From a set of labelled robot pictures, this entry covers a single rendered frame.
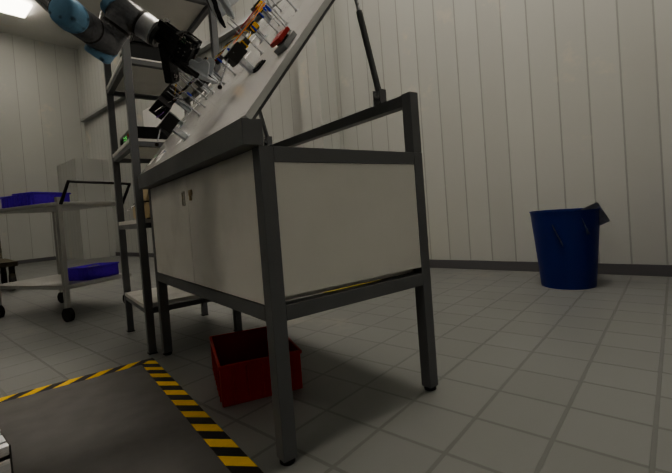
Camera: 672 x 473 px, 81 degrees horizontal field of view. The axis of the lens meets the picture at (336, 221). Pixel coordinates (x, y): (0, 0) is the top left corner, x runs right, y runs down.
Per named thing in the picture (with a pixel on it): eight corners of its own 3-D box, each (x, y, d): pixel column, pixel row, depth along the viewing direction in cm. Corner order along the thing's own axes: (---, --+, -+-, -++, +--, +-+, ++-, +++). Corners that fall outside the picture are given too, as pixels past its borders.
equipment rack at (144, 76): (147, 355, 192) (113, -32, 187) (124, 331, 240) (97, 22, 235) (245, 330, 222) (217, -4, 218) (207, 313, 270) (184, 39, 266)
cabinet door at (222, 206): (261, 305, 100) (248, 149, 99) (192, 284, 144) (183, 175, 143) (270, 303, 102) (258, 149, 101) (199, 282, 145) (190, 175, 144)
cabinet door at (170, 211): (194, 283, 144) (184, 175, 143) (156, 272, 188) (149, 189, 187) (199, 282, 145) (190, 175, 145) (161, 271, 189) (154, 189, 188)
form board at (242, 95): (143, 177, 189) (139, 174, 188) (250, 34, 225) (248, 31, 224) (250, 120, 95) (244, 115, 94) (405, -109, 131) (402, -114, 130)
